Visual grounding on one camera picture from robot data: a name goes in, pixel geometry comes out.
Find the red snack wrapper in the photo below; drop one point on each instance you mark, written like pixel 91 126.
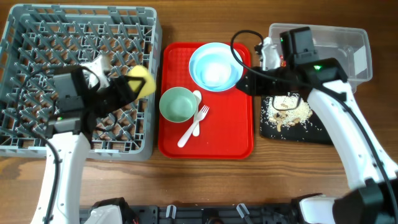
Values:
pixel 282 61

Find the clear plastic bin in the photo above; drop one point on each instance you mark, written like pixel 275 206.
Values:
pixel 348 46

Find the light blue plate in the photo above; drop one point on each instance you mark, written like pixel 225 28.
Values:
pixel 214 47

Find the white plastic fork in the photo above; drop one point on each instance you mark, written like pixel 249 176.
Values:
pixel 200 116

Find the green bowl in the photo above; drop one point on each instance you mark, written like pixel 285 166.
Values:
pixel 177 104

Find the rice food scraps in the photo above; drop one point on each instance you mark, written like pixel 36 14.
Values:
pixel 282 113

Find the white plastic spoon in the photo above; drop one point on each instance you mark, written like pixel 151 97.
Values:
pixel 198 98

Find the grey dishwasher rack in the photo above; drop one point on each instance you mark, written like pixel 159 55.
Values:
pixel 37 37

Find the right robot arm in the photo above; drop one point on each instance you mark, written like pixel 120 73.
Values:
pixel 323 84

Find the black waste tray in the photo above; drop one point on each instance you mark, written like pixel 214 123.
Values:
pixel 315 132

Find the light blue bowl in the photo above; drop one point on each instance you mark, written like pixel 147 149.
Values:
pixel 214 72

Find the red plastic tray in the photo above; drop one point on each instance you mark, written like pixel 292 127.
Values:
pixel 225 133

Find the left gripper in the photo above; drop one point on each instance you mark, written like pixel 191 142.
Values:
pixel 125 93

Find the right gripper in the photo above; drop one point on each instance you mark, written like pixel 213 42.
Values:
pixel 253 86

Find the yellow cup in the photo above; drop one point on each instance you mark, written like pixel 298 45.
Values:
pixel 141 71

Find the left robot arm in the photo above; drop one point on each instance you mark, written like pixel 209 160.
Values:
pixel 68 136

